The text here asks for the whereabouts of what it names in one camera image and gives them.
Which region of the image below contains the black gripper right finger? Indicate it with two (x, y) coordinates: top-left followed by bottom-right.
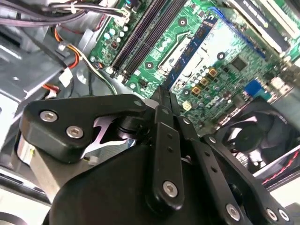
(170, 92), (294, 225)

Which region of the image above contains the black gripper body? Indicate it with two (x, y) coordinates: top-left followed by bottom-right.
(41, 144), (224, 225)

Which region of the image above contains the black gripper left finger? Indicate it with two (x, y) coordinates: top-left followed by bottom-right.
(15, 86), (185, 212)

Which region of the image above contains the blue RAM stick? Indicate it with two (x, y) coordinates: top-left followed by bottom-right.
(164, 16), (218, 91)

